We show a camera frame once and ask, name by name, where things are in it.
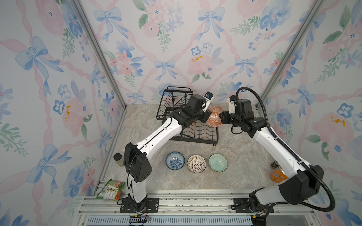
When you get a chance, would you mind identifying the red patterned ceramic bowl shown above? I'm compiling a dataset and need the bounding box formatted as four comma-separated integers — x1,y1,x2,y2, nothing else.
206,106,224,127

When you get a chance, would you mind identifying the blue patterned ceramic bowl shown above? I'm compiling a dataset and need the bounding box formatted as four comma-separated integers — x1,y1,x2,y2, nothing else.
166,152,185,170

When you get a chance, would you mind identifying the brown lattice ceramic bowl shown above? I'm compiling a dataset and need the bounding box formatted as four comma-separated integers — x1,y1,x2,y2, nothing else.
187,154,206,173

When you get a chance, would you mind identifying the mint green ceramic bowl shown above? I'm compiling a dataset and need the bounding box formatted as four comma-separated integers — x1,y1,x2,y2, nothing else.
209,154,228,172

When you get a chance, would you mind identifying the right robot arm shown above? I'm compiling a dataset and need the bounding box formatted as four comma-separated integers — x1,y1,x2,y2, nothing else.
218,110,330,212

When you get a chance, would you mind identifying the orange can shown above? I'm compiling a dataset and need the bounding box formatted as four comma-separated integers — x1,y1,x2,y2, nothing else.
270,167,288,183

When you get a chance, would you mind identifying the black round knob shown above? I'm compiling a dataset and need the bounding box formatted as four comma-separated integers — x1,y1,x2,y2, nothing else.
113,153,122,161

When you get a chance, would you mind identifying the green snack packet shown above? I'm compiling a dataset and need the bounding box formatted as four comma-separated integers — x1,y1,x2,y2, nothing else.
97,179,126,201

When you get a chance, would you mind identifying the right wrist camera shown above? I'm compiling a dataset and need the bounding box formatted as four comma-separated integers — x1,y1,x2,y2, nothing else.
228,95,252,114

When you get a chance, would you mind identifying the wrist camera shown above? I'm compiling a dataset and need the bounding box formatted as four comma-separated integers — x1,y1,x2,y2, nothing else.
228,95,252,114
202,91,214,112

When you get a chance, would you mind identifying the black wire dish rack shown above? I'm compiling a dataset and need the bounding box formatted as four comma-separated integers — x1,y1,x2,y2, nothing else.
156,86,219,146

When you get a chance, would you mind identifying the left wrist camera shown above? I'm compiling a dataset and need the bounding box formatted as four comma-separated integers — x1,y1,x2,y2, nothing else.
202,91,214,112

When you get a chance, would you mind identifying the black corrugated cable conduit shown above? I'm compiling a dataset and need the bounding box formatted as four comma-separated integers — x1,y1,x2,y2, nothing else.
235,87,336,212

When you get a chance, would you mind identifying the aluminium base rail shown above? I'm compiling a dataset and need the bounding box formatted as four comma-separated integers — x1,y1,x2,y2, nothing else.
73,189,321,226

